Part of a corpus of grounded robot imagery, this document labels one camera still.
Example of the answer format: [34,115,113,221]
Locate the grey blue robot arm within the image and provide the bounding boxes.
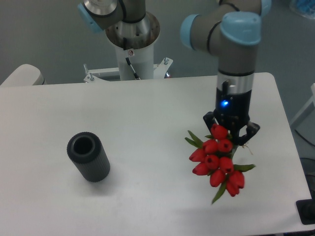
[78,0,271,146]

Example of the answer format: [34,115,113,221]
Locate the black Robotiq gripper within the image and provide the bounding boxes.
[203,89,260,146]

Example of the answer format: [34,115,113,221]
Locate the white chair armrest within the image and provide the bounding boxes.
[1,64,47,88]

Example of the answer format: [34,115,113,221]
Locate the red tulip bouquet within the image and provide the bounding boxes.
[185,124,255,204]

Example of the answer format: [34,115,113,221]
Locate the white furniture at right edge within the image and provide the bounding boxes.
[290,83,315,138]

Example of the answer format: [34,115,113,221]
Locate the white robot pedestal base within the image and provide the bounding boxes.
[83,11,174,84]

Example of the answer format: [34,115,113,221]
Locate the black device at table corner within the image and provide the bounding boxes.
[296,199,315,225]

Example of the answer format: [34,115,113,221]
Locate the black ribbed cylindrical vase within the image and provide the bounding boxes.
[66,132,110,182]

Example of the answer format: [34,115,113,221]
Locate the black cable on pedestal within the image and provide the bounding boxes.
[122,36,141,81]

